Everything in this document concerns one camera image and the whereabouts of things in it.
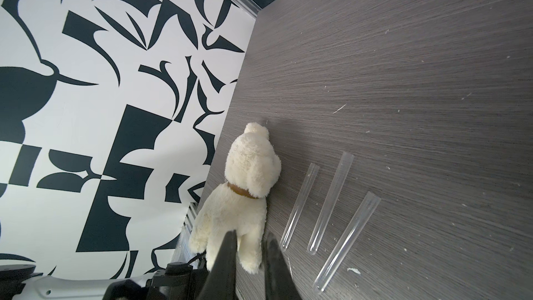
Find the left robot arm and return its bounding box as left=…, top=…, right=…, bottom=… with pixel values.
left=1, top=262, right=208, bottom=299

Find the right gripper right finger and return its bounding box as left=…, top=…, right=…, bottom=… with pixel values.
left=263, top=233, right=302, bottom=300

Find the test tube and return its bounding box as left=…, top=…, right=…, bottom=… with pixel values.
left=313, top=191, right=381, bottom=293
left=308, top=151, right=355, bottom=255
left=280, top=162, right=320, bottom=251

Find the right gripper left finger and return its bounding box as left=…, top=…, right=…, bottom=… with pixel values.
left=197, top=231, right=237, bottom=300

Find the white plush dog toy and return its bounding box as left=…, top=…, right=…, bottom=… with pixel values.
left=189, top=122, right=282, bottom=274

